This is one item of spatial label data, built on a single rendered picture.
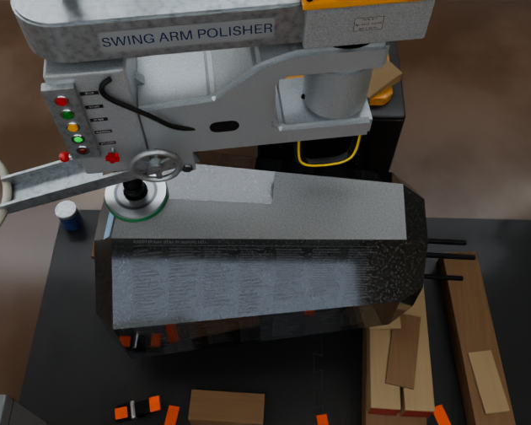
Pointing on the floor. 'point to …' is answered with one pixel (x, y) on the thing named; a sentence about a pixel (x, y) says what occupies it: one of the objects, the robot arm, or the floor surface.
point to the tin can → (68, 215)
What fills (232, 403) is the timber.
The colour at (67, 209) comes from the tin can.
